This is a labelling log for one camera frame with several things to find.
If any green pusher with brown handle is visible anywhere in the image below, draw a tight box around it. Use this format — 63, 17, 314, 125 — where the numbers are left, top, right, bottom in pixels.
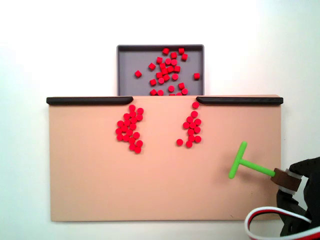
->
228, 141, 303, 193

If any beige flat board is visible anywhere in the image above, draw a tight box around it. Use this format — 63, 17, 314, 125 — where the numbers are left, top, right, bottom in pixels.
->
47, 94, 285, 223

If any grey shallow tray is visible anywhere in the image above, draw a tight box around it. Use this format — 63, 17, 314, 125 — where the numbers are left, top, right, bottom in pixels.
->
116, 44, 205, 97

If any red white black servo cable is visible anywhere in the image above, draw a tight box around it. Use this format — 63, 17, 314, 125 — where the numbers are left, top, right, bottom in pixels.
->
244, 206, 313, 240

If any black guide rail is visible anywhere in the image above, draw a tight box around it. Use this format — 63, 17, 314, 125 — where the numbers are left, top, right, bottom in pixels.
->
46, 96, 134, 106
195, 96, 284, 106

